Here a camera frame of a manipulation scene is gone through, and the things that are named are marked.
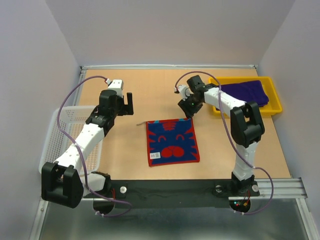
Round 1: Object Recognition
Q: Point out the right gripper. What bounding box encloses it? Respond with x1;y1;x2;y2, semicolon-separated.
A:
177;92;203;119

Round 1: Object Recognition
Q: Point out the red blue patterned towel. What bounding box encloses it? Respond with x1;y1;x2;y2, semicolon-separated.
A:
137;118;200;167

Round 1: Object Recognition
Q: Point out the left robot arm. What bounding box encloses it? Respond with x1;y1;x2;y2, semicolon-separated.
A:
41;89;134;209

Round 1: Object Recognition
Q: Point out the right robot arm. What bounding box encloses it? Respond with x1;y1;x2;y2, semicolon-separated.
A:
174;75;265;197

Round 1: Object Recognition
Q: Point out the white plastic basket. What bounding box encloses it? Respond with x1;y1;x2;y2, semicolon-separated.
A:
38;105;103;173

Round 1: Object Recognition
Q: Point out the yellow plastic tray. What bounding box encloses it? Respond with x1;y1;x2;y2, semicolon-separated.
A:
217;76;283;116

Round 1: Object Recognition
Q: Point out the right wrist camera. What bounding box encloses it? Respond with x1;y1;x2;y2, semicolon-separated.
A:
174;85;192;101

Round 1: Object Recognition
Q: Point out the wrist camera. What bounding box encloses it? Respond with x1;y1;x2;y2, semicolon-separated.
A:
105;78;124;98
174;85;192;101

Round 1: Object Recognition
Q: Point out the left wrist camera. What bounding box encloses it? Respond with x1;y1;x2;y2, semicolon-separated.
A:
105;78;124;98

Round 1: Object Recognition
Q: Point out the aluminium back rail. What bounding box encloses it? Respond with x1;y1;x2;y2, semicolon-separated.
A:
80;64;257;70

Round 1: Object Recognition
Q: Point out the aluminium rail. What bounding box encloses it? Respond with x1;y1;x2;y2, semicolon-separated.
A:
80;64;257;70
83;178;307;199

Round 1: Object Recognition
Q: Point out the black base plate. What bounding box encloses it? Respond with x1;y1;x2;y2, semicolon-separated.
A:
100;179;260;209

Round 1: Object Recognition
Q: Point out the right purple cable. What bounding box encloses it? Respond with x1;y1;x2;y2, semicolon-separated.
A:
173;70;274;216

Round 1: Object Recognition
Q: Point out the aluminium front rail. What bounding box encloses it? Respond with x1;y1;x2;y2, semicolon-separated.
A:
83;178;307;199

